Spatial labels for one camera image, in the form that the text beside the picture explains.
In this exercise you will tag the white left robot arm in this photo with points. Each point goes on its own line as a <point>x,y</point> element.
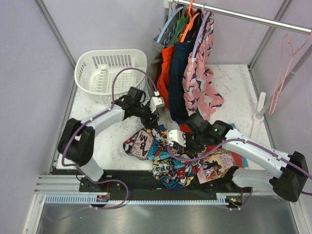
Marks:
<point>77,140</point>

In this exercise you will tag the orange shorts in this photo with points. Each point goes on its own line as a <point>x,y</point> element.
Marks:
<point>164,78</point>

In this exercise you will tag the navy blue shorts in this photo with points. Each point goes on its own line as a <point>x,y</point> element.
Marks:
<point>177,67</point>

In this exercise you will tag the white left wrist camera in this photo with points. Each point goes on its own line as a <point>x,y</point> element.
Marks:
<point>155,103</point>

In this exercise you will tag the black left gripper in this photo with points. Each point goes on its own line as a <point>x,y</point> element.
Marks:
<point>146,122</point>

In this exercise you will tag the white laundry basket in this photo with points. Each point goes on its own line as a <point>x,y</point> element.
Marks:
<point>97,72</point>

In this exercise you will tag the light blue cable duct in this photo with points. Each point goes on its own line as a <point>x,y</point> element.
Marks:
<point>97,200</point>

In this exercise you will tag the green hanger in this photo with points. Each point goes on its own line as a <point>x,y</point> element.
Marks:
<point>181,24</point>

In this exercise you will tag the grey shorts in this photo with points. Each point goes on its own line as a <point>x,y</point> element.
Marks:
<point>154,63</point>

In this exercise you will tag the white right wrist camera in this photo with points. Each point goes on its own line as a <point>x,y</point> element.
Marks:
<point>177,136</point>

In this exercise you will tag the light blue hanger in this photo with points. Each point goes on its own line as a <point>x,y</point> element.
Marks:
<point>169,29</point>

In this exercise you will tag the pink wire hanger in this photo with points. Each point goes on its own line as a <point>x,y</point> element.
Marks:
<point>283,72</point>

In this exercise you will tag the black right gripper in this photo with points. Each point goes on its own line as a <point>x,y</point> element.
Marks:
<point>188,148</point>

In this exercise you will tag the comic print shorts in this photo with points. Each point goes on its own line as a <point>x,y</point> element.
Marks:
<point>151,144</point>

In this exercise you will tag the orange hanger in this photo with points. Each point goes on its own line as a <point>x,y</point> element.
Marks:
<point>192,16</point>

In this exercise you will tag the lilac hanger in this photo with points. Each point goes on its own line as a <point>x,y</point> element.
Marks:
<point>199,35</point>

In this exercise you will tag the metal clothes rail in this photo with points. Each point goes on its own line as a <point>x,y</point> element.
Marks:
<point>268,22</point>

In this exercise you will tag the red plastic folder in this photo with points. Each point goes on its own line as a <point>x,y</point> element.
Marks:
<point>237,157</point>

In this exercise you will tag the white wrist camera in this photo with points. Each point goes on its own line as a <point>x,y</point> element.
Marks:
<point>177,136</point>
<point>155,103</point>

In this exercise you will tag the pink shark print shorts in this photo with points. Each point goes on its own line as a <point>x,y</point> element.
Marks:
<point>199,93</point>

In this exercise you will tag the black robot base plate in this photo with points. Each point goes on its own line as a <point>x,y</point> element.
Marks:
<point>142,184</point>

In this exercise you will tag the Taming of Shrew book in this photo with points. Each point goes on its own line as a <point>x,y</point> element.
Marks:
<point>215,166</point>

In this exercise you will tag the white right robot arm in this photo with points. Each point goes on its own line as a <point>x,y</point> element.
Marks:
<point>287,173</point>

